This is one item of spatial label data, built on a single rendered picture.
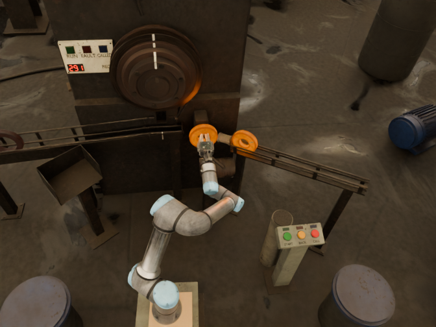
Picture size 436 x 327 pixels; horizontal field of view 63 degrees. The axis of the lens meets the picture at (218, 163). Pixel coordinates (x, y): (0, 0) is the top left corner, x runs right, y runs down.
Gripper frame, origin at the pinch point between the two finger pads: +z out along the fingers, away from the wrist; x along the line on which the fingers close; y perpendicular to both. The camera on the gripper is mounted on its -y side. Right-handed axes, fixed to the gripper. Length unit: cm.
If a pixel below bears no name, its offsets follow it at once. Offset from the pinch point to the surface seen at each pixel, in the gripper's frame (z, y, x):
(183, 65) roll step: 21.6, 30.3, 9.9
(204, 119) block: 14.3, -8.8, -2.5
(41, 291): -70, -25, 86
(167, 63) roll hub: 18.8, 35.7, 18.3
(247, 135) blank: 0.9, -6.1, -26.1
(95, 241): -35, -79, 72
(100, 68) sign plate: 35, 14, 52
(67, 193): -21, -22, 75
